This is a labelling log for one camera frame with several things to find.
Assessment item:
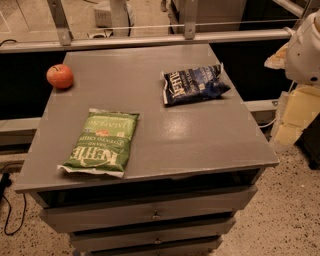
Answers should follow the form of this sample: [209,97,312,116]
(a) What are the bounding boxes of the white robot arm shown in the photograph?
[285,10,320,86]

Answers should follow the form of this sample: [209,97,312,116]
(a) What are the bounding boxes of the blue chip bag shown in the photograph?
[163,64,231,106]

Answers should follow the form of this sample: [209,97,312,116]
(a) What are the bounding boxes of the green Kettle chip bag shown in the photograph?
[58,108,139,178]

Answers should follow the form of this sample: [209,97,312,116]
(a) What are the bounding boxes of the grey drawer cabinet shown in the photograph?
[14,43,280,256]

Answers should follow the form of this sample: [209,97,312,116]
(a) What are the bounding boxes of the grey metal railing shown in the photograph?
[0,0,290,53]

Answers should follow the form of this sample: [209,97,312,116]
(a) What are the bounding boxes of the red apple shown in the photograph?
[46,64,74,89]

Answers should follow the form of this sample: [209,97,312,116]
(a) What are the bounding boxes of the middle grey drawer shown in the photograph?
[71,217,235,252]

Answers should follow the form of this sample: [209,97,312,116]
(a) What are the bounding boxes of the grey drawer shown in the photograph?
[40,185,257,233]
[88,236,222,256]
[71,217,235,252]

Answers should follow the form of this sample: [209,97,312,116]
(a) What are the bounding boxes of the top grey drawer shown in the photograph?
[40,185,257,233]

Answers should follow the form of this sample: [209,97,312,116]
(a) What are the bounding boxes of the bottom grey drawer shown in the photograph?
[88,236,222,256]

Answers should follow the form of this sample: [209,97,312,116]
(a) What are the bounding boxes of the yellow foam blocks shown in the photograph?
[271,85,320,145]

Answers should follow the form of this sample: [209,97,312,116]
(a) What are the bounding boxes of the black cable on floor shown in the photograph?
[0,171,28,237]

